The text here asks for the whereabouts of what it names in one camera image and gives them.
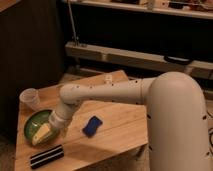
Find black white-striped eraser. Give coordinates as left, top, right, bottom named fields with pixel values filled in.
left=30, top=145, right=64, bottom=169

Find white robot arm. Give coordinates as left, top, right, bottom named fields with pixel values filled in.
left=49, top=72, right=211, bottom=171

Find blue sponge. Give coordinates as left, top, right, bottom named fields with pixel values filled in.
left=82, top=116, right=103, bottom=137

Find yellow sponge wedge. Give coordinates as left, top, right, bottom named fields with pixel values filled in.
left=32, top=123, right=52, bottom=145

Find small white block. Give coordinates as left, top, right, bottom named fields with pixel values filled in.
left=105, top=75, right=112, bottom=83

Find clear plastic cup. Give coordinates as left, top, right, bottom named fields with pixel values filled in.
left=19, top=88, right=40, bottom=111

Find metal stand pole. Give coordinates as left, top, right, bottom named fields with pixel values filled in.
left=67, top=0, right=79, bottom=46

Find upper wooden shelf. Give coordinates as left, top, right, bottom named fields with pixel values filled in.
left=61, top=0, right=213, bottom=20

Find black handle on rail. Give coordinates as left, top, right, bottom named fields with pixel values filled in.
left=164, top=56, right=193, bottom=65

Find wooden shelf rail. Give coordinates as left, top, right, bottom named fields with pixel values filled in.
left=65, top=42, right=213, bottom=80

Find black floor cables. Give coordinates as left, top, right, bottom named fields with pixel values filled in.
left=207, top=109, right=213, bottom=158

